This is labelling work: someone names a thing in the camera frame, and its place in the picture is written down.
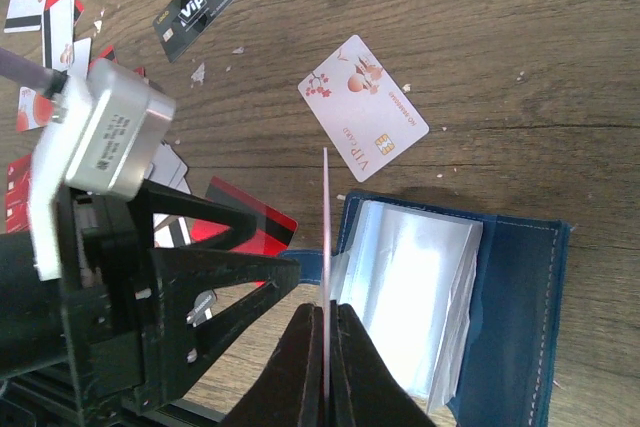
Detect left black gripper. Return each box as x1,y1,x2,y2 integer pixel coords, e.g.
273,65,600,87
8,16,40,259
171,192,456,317
1,180,301,412

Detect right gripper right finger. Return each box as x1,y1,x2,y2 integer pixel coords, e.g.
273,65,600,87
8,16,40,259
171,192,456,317
329,302,434,427

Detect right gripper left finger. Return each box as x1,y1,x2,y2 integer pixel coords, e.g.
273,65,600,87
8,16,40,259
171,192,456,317
221,303,323,427

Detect red striped card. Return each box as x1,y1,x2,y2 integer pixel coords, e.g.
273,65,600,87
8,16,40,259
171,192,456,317
189,175,300,258

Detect blue leather card holder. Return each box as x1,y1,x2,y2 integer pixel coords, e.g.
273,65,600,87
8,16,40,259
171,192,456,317
277,189,572,427

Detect red gold cards pile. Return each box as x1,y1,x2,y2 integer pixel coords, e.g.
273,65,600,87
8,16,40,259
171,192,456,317
5,154,32,233

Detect white red-circle card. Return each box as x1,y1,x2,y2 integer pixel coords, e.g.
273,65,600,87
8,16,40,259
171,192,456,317
16,87,54,132

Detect white floral VIP card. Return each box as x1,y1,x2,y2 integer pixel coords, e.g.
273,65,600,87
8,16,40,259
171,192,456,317
298,35,429,183

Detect black VIP card top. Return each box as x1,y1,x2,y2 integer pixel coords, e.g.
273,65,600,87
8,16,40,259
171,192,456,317
152,0,234,63

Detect white striped card upright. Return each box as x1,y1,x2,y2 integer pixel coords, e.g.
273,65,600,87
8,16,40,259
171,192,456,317
42,0,84,71

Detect white striped card top-left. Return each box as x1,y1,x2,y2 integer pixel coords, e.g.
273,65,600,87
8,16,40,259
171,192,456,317
4,0,46,33

